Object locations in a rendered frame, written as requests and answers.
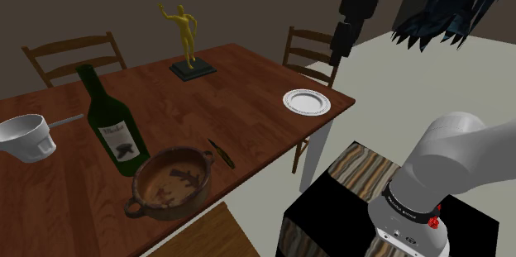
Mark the brown two-handled clay bowl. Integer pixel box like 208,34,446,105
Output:
123,145,217,221

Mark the white saucepan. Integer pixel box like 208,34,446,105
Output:
0,113,85,164

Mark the dark spiky houseplant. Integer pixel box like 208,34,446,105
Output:
389,0,516,54

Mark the wooden ladder-back chair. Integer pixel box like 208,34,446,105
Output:
281,26,341,175
21,31,128,88

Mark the wooden dining table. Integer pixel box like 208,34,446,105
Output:
0,42,357,257

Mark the golden figure on dark base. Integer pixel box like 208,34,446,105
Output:
157,3,217,83

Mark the white plate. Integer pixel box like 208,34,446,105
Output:
282,88,332,117

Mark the dark green folding knife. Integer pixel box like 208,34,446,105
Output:
207,138,237,170

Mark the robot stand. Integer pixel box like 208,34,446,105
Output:
275,140,500,257

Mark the green wine bottle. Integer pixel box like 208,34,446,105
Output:
74,63,151,178

